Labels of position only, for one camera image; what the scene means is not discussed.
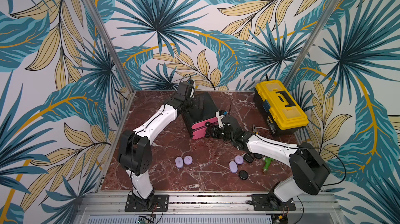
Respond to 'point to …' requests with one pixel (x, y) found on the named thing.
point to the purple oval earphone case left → (179, 162)
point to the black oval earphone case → (248, 158)
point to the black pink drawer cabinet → (202, 115)
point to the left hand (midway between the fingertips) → (196, 101)
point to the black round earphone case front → (243, 174)
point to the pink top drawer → (205, 123)
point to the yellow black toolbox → (281, 114)
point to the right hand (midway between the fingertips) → (207, 128)
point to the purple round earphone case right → (238, 159)
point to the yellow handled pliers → (254, 129)
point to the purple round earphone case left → (188, 160)
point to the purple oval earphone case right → (233, 167)
